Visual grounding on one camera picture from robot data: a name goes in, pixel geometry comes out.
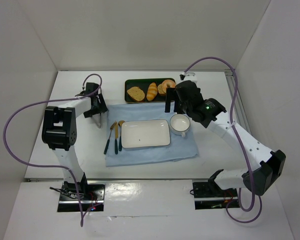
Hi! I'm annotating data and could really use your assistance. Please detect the golden bread roll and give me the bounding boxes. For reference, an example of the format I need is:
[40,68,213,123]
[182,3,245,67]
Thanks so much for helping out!
[146,82,158,102]

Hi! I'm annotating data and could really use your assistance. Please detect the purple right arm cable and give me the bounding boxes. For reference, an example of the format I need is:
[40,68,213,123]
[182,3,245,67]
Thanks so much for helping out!
[184,56,263,223]

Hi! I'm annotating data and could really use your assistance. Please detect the round brown bun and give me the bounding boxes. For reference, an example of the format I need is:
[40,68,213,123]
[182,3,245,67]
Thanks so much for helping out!
[157,84,166,96]

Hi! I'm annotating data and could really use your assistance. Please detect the metal food tongs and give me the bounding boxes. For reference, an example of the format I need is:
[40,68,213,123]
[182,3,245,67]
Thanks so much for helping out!
[92,113,102,129]

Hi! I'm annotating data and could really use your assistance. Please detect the light blue cloth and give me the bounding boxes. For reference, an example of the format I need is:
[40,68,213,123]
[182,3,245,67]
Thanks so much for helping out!
[105,102,199,167]

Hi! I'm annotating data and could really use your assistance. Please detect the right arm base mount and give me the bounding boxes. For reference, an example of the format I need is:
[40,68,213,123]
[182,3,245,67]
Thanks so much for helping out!
[189,181,240,210]

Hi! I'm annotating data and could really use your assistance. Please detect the glazed ring donut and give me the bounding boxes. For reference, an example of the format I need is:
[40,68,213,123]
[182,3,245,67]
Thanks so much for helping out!
[162,79,176,94]

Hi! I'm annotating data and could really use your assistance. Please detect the white rectangular plate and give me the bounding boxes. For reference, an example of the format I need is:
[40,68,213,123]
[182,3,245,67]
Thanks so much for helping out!
[121,119,171,149]

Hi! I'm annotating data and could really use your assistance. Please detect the toast bread slice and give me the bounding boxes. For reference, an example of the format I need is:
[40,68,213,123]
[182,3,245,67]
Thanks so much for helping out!
[127,86,146,102]

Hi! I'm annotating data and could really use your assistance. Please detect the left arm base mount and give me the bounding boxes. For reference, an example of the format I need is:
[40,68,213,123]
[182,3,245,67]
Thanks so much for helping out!
[49,182,106,213]

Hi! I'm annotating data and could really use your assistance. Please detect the gold knife green handle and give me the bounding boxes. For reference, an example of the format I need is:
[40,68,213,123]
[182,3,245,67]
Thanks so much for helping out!
[114,122,119,155]

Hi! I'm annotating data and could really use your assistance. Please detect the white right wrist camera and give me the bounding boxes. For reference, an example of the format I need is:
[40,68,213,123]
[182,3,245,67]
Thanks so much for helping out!
[179,72,198,83]

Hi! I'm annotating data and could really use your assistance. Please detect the white ceramic cup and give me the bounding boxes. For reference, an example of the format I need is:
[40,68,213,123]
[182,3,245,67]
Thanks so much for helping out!
[169,114,191,138]

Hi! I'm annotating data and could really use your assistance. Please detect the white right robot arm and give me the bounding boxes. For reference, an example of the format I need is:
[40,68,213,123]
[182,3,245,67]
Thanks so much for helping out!
[165,80,286,196]

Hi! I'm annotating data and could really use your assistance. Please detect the dark green rectangular tray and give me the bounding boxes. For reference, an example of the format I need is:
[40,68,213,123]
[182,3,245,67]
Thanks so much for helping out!
[124,77,176,104]

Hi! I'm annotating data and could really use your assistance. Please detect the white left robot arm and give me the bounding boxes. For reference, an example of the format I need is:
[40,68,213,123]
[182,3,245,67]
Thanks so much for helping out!
[41,82,108,194]

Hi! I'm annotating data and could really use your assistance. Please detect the gold spoon green handle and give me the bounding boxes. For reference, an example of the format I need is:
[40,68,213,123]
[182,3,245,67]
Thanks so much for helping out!
[118,120,125,152]

